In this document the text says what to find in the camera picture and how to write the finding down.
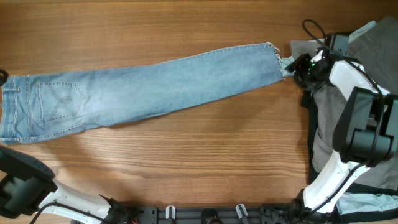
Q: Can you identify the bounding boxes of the light blue denim jeans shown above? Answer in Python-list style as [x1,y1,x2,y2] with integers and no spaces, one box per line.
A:
[1,42,284,144]

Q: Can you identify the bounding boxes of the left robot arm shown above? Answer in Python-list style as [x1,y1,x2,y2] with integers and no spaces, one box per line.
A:
[1,70,131,223]

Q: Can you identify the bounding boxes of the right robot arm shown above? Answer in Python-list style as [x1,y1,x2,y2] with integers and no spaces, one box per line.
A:
[285,36,397,223]

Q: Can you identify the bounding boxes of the grey brown trousers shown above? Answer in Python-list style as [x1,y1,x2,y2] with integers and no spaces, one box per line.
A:
[290,16,397,190]

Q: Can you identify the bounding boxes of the light blue t-shirt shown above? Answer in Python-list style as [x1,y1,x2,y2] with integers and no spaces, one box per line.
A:
[281,21,397,214]

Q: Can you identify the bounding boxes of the black garment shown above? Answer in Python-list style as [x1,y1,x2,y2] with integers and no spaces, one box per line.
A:
[300,91,397,223]

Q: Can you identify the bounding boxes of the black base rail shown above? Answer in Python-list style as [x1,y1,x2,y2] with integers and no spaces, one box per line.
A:
[120,204,299,224]

